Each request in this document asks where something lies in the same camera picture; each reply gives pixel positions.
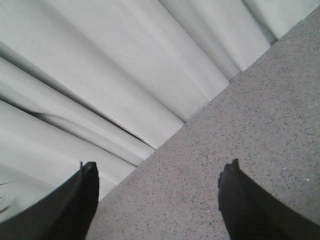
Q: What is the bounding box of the white pleated curtain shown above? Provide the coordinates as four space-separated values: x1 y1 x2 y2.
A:
0 0 320 221

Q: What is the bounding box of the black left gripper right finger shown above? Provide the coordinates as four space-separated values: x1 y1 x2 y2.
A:
218 159 320 240

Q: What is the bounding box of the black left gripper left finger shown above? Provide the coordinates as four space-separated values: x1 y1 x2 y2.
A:
0 161 100 240

